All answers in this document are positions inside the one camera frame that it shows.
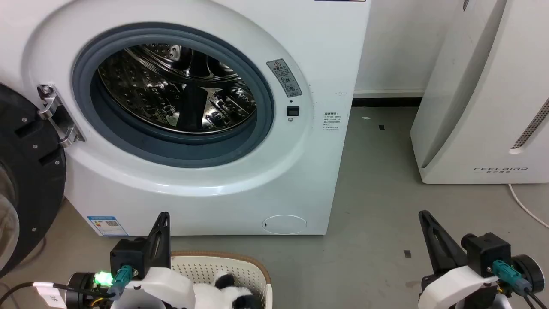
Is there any blue energy label sticker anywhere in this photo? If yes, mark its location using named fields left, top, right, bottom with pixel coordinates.
left=87, top=216, right=128, bottom=236

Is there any white paper cable tag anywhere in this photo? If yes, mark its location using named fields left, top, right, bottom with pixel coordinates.
left=33, top=281, right=68, bottom=309

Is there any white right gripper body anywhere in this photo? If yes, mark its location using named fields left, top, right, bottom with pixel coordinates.
left=418, top=265, right=509, bottom=309

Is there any white front-load washing machine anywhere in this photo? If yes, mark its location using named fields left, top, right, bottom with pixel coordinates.
left=0, top=0, right=372, bottom=236

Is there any white perforated laundry basket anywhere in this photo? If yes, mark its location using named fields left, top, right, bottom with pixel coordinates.
left=171, top=251, right=273, bottom=309

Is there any grey warning sticker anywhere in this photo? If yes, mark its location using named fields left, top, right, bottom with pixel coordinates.
left=266, top=59, right=302, bottom=98

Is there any black and white plush toy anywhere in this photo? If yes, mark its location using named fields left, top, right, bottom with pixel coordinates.
left=192, top=273, right=261, bottom=309

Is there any teal plug right camera cable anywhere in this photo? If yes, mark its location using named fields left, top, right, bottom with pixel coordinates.
left=492, top=259, right=549, bottom=309

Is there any white power cable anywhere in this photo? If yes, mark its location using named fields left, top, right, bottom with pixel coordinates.
left=508, top=184, right=549, bottom=229

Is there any grey rubber door gasket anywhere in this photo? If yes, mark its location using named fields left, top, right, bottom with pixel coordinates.
left=72, top=23, right=275, bottom=168

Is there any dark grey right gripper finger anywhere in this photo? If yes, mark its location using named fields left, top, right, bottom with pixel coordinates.
left=419, top=210, right=469, bottom=276

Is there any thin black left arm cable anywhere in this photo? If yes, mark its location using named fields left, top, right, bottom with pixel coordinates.
left=0, top=282, right=36, bottom=304

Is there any white air purifier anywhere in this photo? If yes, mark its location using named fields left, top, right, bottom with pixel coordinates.
left=410, top=0, right=549, bottom=185

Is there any teal plug left camera cable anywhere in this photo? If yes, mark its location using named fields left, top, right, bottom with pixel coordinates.
left=106, top=265, right=134, bottom=300

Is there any stainless steel washing machine drum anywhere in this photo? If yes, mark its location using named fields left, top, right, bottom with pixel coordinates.
left=98, top=44, right=257, bottom=134

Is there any teal plug camera cable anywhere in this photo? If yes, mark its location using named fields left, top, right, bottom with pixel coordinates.
left=492, top=259, right=549, bottom=309
left=106, top=265, right=134, bottom=300

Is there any oval filter cover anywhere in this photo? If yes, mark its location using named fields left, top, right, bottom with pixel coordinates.
left=262, top=215, right=308, bottom=235

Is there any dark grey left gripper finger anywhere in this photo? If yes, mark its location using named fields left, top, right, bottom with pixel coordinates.
left=146, top=212, right=171, bottom=271

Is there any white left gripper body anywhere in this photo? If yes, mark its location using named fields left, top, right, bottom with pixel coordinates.
left=112, top=266, right=196, bottom=309

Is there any silver metal door hinge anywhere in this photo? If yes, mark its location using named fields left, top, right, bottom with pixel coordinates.
left=37, top=85, right=85, bottom=148

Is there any black washing machine door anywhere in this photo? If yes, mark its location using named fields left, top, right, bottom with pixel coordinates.
left=0, top=83, right=67, bottom=279

